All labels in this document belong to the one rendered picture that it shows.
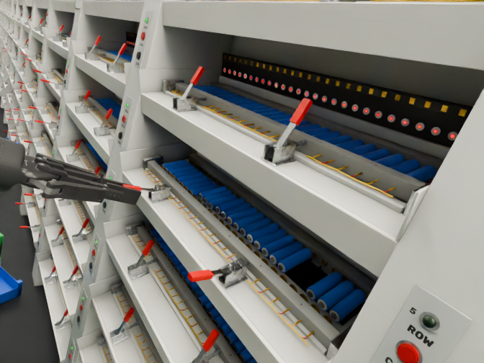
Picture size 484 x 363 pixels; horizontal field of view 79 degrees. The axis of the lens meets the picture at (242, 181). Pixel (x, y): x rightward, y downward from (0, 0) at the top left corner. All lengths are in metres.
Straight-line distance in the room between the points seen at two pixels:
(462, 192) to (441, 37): 0.13
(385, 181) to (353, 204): 0.06
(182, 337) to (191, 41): 0.63
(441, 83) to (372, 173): 0.19
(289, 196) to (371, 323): 0.15
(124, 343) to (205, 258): 0.43
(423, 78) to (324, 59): 0.18
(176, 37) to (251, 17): 0.31
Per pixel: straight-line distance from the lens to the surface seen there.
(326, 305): 0.45
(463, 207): 0.28
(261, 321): 0.43
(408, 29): 0.33
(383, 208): 0.34
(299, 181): 0.35
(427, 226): 0.29
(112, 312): 0.93
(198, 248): 0.52
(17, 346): 1.59
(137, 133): 0.75
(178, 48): 0.76
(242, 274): 0.46
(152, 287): 0.71
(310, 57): 0.64
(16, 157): 0.52
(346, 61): 0.59
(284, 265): 0.48
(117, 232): 0.86
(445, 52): 0.32
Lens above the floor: 1.19
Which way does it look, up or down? 16 degrees down
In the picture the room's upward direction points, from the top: 20 degrees clockwise
